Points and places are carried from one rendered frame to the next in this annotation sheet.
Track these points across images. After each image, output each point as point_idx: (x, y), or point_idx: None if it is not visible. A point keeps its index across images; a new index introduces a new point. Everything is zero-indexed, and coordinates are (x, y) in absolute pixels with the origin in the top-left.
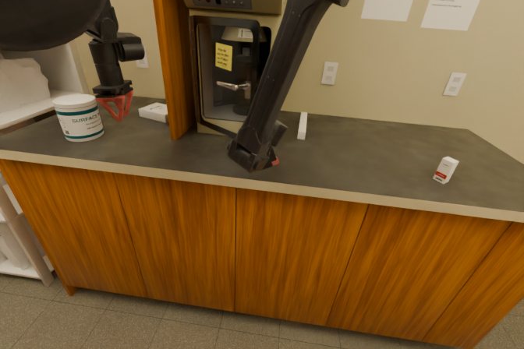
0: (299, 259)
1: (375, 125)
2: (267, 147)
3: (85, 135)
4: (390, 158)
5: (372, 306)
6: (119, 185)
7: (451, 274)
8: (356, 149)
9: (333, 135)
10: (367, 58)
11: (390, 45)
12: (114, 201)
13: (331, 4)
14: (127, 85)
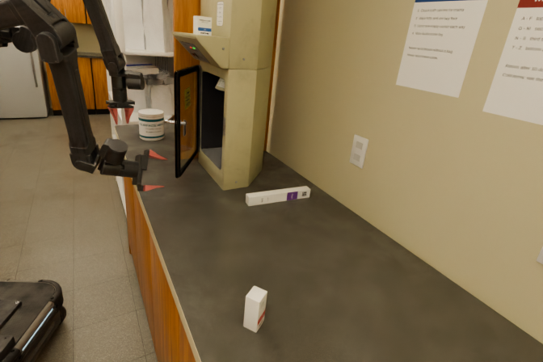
0: (165, 318)
1: (380, 248)
2: (87, 155)
3: (144, 136)
4: (273, 271)
5: None
6: None
7: None
8: (266, 242)
9: (288, 220)
10: (402, 144)
11: (434, 131)
12: (132, 185)
13: (65, 61)
14: (125, 103)
